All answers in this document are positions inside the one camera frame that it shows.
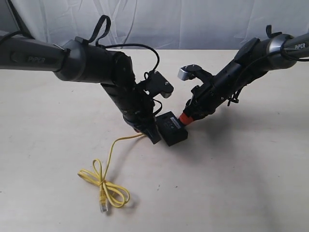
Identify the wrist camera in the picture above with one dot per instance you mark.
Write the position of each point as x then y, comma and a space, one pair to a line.
193, 71
157, 84

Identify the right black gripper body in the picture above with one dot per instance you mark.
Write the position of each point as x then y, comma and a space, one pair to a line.
206, 98

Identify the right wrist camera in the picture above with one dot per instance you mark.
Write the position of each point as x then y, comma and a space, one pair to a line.
193, 71

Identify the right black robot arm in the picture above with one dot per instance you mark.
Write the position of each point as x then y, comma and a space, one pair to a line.
255, 59

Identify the small black box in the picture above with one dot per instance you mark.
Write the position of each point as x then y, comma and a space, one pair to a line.
171, 129

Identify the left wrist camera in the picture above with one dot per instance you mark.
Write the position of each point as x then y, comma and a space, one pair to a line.
157, 84

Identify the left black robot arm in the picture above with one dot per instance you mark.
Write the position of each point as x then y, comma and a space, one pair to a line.
78, 61

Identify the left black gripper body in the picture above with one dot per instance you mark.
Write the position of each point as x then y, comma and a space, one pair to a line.
143, 114

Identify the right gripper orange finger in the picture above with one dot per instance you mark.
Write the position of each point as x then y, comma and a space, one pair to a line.
185, 120

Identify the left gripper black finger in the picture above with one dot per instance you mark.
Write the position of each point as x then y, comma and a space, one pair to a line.
153, 134

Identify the white backdrop cloth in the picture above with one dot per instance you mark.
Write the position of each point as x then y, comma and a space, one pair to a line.
161, 24

